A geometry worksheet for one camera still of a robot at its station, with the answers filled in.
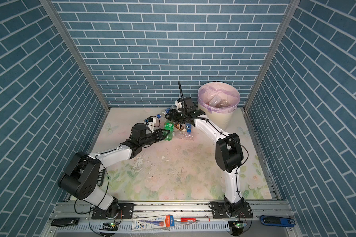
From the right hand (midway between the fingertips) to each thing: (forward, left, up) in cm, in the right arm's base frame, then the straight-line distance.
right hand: (166, 116), depth 90 cm
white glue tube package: (-52, 0, -18) cm, 55 cm away
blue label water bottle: (+18, +5, -14) cm, 23 cm away
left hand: (-10, -2, -4) cm, 11 cm away
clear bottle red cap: (+19, -30, -3) cm, 36 cm away
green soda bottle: (-6, -2, -1) cm, 7 cm away
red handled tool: (-50, -19, -19) cm, 57 cm away
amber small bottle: (+5, -7, -17) cm, 19 cm away
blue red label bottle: (+5, -13, -17) cm, 22 cm away
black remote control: (-56, +41, -16) cm, 71 cm away
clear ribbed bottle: (-2, -10, -19) cm, 21 cm away
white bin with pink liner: (0, -33, +4) cm, 34 cm away
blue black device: (-47, -58, -17) cm, 77 cm away
